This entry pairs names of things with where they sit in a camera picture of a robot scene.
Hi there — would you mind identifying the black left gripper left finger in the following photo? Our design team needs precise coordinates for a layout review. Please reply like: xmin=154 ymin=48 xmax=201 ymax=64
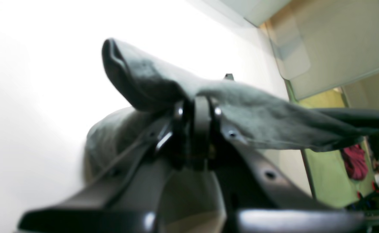
xmin=18 ymin=101 xmax=190 ymax=233

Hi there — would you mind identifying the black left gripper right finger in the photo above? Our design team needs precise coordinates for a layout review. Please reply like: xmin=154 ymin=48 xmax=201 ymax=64
xmin=194 ymin=96 xmax=365 ymax=233

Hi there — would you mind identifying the dark grey t-shirt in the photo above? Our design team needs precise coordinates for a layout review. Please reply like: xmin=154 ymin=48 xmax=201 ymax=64
xmin=85 ymin=38 xmax=379 ymax=176

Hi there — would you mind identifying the red cloth on floor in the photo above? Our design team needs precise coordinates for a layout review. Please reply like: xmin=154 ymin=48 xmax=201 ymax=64
xmin=340 ymin=144 xmax=368 ymax=181

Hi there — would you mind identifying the grey plastic bin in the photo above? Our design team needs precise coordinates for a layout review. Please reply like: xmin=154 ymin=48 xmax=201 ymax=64
xmin=206 ymin=0 xmax=379 ymax=99

